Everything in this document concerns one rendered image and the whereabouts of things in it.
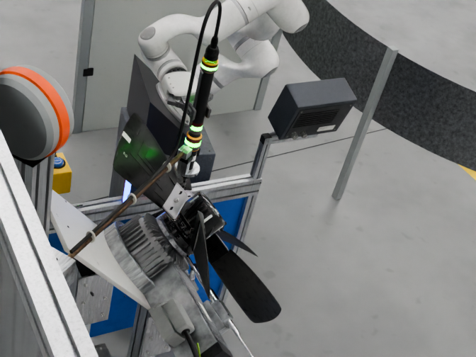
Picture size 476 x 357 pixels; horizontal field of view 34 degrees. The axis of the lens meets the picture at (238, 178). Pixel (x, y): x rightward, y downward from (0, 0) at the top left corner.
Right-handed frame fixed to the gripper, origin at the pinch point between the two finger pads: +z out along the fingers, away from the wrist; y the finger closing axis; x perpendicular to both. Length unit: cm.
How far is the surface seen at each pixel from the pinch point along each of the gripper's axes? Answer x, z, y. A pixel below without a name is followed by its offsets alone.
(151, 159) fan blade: -13.6, 1.1, 12.0
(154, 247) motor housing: -33.5, 14.8, 14.2
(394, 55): -56, -92, -159
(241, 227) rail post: -89, -34, -52
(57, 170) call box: -43, -33, 26
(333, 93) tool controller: -26, -33, -74
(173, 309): -35, 36, 17
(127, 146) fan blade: -8.1, 0.8, 19.7
